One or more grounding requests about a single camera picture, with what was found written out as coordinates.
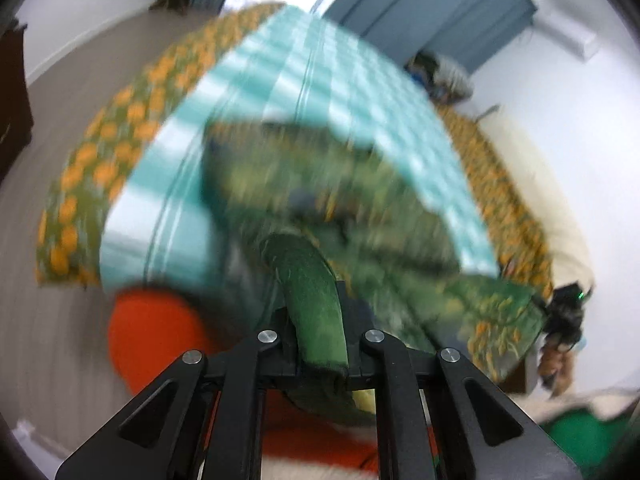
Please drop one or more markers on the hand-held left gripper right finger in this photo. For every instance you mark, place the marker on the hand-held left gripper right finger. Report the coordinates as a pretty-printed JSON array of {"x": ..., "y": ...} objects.
[{"x": 357, "y": 355}]

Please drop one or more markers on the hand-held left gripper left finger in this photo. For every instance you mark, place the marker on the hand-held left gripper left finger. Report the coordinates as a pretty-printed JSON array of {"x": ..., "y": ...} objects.
[{"x": 280, "y": 355}]

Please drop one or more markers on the green floral padded jacket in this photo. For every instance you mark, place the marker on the green floral padded jacket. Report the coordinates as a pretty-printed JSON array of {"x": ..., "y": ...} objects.
[{"x": 350, "y": 200}]

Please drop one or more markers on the pile of clothes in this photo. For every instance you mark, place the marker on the pile of clothes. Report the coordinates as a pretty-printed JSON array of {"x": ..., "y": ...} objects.
[{"x": 442, "y": 77}]

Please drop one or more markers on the person's right hand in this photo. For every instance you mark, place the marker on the person's right hand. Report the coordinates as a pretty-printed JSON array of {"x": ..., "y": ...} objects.
[{"x": 555, "y": 367}]

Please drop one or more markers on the cream pillow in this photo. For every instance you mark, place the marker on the cream pillow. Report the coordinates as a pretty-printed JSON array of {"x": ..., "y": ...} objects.
[{"x": 545, "y": 195}]

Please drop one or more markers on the bright green cloth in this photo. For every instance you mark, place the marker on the bright green cloth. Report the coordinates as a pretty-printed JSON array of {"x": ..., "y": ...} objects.
[{"x": 590, "y": 435}]

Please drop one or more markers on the orange floral green quilt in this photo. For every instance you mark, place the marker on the orange floral green quilt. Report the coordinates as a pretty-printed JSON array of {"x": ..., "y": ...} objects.
[{"x": 115, "y": 130}]

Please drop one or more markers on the teal white checked blanket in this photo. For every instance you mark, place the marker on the teal white checked blanket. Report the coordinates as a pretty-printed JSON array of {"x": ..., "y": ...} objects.
[{"x": 320, "y": 75}]

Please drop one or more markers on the wide blue-grey curtain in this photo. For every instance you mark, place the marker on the wide blue-grey curtain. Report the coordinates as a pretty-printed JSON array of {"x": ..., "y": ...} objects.
[{"x": 435, "y": 5}]

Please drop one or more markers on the dark brown drawer cabinet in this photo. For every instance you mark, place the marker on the dark brown drawer cabinet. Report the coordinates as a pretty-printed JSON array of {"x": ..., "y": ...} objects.
[{"x": 12, "y": 105}]

